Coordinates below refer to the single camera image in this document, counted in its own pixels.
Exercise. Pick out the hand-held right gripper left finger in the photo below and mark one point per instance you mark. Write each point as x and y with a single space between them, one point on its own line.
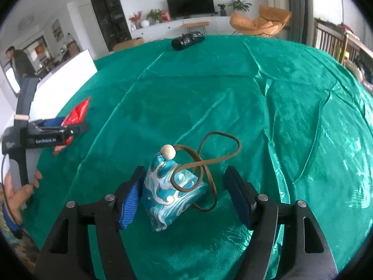
129 201

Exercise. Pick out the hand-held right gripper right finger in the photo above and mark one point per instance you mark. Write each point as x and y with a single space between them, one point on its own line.
240 198

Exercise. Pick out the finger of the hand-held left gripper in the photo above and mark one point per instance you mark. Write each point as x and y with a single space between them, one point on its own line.
54 122
77 129

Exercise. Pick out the red fabric pouch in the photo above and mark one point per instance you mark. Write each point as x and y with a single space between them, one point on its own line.
77 112

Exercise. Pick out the white storage box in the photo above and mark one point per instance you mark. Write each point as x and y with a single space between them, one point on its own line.
64 78

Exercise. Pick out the person's left forearm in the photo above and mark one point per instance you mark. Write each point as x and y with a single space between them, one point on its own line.
10 224

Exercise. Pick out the person's left hand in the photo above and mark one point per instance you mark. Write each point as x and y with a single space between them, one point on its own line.
17 198

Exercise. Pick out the green satin tablecloth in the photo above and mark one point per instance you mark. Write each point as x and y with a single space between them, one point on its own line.
233 108

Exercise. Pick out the cardboard box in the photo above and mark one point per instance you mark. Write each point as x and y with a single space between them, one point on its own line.
128 43

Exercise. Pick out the dark glass display cabinet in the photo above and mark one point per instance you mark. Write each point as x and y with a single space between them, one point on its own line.
107 14

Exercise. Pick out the red flower bouquet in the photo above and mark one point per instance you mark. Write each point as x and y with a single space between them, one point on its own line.
135 19

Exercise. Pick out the white round vase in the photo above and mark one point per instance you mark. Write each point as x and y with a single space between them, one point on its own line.
144 22

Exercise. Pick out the red and green flower plant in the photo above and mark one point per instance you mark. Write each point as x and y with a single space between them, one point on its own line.
157 16

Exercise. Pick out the white television cabinet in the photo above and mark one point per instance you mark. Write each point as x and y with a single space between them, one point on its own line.
174 29

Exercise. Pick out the black cylindrical case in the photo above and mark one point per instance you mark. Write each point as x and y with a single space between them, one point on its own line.
188 41

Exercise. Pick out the wooden bench with metal legs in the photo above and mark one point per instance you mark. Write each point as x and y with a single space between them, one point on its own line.
195 24

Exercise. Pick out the flat screen television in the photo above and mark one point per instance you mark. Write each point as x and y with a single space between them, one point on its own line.
190 4

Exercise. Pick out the orange lounge chair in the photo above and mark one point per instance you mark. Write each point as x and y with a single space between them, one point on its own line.
256 23

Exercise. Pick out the small green potted plant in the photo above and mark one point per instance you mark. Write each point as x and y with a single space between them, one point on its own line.
222 10

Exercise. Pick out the large green potted plant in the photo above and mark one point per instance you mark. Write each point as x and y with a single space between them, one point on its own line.
239 4

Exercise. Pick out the grey curtain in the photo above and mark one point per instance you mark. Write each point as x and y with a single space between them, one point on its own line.
300 8

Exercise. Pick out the framed wall picture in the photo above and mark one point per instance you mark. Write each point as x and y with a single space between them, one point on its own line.
57 29

